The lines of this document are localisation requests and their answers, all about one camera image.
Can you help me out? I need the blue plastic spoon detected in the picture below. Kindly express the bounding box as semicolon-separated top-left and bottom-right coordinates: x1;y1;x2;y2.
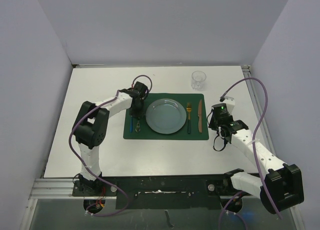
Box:
130;116;134;133

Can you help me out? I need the gold iridescent spoon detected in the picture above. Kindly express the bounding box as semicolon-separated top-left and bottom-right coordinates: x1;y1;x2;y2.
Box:
135;119;141;133

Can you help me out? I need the copper knife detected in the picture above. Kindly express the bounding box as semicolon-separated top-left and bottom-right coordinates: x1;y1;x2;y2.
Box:
197;100;202;133

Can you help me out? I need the teal round plate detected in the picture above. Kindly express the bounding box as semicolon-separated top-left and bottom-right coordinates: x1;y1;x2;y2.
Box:
145;98;187;135

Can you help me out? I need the dark green placemat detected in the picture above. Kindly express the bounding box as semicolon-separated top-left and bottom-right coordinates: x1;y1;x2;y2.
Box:
123;93;209;140

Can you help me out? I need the gold fork green handle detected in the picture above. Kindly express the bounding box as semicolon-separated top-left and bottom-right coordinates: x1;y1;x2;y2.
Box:
186;102;192;134

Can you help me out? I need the clear plastic cup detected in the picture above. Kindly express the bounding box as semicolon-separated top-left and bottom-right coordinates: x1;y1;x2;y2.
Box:
191;71;207;90

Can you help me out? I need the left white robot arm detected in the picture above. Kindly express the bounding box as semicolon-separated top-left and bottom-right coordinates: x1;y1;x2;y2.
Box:
70;82;149;196

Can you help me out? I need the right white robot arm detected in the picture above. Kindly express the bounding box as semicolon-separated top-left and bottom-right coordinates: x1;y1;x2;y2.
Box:
208;103;305;214

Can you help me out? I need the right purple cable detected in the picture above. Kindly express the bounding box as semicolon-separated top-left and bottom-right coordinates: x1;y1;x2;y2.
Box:
218;77;284;230

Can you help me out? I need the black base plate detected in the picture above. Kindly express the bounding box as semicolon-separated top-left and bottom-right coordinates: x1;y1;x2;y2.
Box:
72;174;237;210

